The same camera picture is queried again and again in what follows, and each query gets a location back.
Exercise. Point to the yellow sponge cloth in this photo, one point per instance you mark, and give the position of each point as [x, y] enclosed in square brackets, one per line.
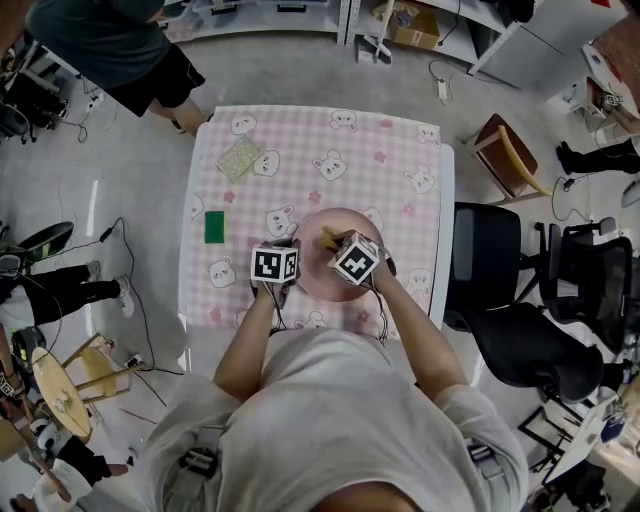
[327, 239]

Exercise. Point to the white desk with brown top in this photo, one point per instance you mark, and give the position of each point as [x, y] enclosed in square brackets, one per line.
[607, 75]

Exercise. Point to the person's left forearm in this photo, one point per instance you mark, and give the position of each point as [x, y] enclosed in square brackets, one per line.
[250, 340]

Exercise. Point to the pink checked bunny tablecloth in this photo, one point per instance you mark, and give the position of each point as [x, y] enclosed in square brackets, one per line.
[325, 145]

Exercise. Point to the white black round device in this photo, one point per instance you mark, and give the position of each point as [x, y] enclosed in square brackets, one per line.
[47, 435]

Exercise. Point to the wooden chair with brown seat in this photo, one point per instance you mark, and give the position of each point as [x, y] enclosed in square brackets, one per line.
[505, 150]

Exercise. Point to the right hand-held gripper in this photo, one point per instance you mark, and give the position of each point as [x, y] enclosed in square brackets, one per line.
[356, 260]

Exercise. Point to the person's right forearm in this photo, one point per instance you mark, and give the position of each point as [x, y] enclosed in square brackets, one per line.
[420, 340]

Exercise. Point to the brown cardboard sheet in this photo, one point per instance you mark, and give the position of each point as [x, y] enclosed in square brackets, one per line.
[7, 440]

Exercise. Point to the big pink plate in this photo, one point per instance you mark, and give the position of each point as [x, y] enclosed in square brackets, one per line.
[320, 275]

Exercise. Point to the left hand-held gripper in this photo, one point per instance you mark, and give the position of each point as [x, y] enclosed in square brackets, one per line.
[270, 265]

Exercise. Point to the person's white shirt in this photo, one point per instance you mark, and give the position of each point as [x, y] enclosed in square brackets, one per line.
[350, 425]

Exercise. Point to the black padded office chair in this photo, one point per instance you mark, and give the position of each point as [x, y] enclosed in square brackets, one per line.
[530, 345]

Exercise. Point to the white power strip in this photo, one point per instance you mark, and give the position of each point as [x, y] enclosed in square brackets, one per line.
[442, 90]
[134, 361]

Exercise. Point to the black mesh office chair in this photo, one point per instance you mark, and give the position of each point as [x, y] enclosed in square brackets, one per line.
[595, 280]

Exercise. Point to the white cabinet with red sticker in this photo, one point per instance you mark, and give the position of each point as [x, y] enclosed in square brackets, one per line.
[540, 45]

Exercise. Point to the pink checkered tablecloth table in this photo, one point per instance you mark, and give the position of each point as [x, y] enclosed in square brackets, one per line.
[448, 210]

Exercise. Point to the wooden frame stool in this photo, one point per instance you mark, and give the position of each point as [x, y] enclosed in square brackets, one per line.
[95, 365]

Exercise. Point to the black object with green stripes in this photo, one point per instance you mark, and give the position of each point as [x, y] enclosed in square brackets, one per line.
[47, 240]

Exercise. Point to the person's head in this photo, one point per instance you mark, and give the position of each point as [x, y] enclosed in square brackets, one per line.
[365, 500]

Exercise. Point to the white metal shelving unit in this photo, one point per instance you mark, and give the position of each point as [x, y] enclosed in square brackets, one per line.
[250, 27]

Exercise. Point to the brown cardboard box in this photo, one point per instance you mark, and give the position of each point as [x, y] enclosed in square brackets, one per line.
[412, 27]

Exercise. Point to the green yellow sponge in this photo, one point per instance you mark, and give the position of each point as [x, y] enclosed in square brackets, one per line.
[214, 226]

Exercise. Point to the white desk with black legs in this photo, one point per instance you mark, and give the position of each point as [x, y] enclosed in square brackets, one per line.
[580, 440]

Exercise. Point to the round wooden stool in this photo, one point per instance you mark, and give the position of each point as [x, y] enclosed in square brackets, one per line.
[60, 395]

